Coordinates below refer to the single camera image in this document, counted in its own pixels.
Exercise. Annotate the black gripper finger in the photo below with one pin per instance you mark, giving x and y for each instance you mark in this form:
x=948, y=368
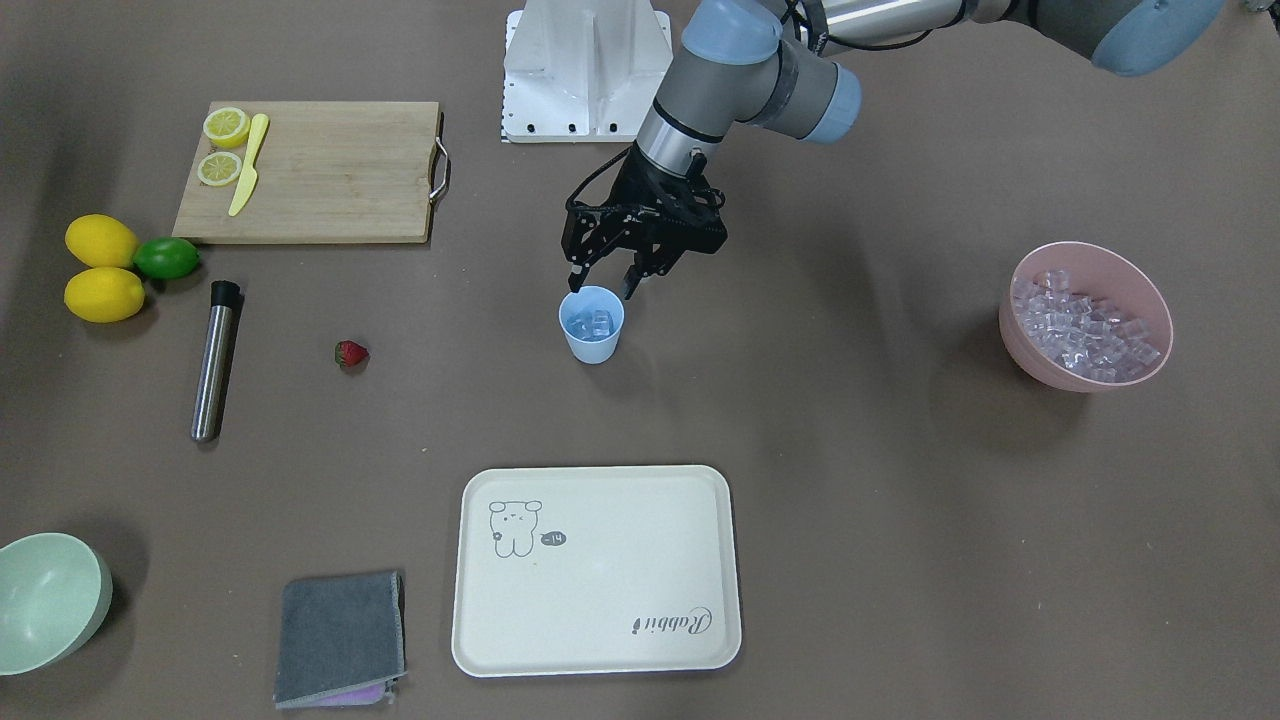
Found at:
x=643, y=267
x=578, y=273

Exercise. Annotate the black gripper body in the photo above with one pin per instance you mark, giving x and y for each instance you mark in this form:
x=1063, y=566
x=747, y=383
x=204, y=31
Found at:
x=636, y=187

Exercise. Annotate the ice cube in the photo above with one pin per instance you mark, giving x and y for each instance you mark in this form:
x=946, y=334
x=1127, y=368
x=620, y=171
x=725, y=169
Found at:
x=591, y=325

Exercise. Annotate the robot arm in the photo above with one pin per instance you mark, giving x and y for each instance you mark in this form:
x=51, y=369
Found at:
x=771, y=64

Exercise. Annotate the blue plastic cup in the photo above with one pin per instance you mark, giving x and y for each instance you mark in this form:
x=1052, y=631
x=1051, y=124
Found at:
x=588, y=297

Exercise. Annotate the pile of ice cubes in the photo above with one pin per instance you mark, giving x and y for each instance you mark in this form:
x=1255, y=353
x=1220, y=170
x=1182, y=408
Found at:
x=1087, y=336

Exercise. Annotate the wooden cutting board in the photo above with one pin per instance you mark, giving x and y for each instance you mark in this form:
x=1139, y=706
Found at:
x=329, y=172

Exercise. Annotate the red strawberry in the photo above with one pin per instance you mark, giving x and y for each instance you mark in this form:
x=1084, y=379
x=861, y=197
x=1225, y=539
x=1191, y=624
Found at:
x=351, y=356

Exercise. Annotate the cream rabbit tray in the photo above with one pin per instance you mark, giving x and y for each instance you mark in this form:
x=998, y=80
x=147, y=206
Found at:
x=628, y=569

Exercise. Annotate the yellow plastic knife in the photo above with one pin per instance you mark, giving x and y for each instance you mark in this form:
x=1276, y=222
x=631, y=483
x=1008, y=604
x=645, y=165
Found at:
x=249, y=177

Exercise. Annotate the steel muddler black tip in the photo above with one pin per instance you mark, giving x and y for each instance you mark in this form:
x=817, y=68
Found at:
x=226, y=300

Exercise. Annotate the lemon slice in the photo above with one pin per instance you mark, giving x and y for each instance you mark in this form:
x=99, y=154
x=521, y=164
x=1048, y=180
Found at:
x=219, y=169
x=227, y=128

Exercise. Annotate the green lime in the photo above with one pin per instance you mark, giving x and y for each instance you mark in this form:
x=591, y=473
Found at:
x=166, y=258

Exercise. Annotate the grey folded cloth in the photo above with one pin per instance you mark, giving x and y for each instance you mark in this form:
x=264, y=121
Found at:
x=341, y=643

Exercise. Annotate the yellow lemon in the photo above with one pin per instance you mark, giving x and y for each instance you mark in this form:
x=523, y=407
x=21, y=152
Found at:
x=99, y=240
x=104, y=294

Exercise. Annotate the mint green bowl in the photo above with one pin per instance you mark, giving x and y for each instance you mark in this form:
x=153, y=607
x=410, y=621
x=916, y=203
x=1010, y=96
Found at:
x=55, y=593

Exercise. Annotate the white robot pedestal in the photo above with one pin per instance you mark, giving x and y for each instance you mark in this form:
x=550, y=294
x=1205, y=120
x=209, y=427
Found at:
x=582, y=71

